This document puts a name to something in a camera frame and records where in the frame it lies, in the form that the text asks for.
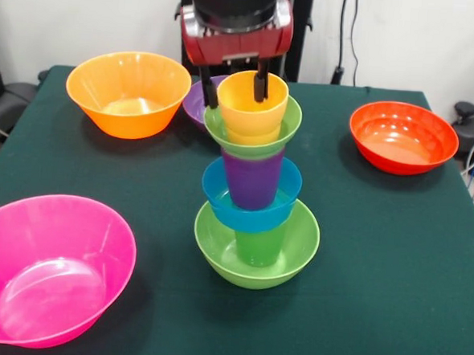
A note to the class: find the black pedestal leg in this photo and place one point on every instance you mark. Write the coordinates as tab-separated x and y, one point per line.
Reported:
469	135
16	99

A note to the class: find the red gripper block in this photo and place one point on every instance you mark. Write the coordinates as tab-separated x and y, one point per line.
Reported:
237	46

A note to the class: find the purple plastic cup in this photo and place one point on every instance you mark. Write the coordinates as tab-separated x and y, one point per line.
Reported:
253	182

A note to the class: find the yellow plastic cup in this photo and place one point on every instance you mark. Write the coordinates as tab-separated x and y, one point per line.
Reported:
248	118

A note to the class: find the dark green table cloth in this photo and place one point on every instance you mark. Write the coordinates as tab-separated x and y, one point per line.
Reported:
226	346

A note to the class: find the purple plastic bowl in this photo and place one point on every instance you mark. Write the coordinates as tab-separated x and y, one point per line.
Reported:
195	102

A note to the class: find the large pink plastic bowl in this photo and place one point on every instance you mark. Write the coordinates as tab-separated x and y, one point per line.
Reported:
49	278

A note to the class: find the orange plastic bowl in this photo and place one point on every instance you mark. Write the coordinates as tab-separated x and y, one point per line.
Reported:
124	114

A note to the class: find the red plastic bowl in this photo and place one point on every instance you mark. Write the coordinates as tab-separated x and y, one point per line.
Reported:
403	151

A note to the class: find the green plastic cup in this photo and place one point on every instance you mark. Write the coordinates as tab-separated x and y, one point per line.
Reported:
259	247

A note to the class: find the large green plastic bowl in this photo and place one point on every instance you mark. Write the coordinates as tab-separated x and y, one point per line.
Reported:
296	261

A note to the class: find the blue plastic bowl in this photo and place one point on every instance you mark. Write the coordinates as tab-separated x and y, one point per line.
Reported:
254	223

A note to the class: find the small green plastic bowl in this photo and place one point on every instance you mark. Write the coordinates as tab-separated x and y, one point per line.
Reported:
293	120

